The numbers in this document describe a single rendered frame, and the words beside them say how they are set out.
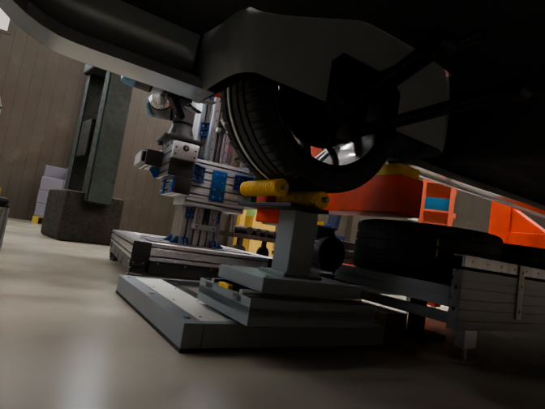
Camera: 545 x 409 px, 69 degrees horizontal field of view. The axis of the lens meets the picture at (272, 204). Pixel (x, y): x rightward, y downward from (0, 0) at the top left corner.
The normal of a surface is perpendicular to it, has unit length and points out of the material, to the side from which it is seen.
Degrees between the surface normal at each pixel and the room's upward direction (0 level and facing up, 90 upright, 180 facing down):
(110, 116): 89
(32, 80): 90
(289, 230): 90
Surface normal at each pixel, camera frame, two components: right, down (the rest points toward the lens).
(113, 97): 0.66, 0.01
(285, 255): -0.83, -0.18
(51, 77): 0.44, -0.01
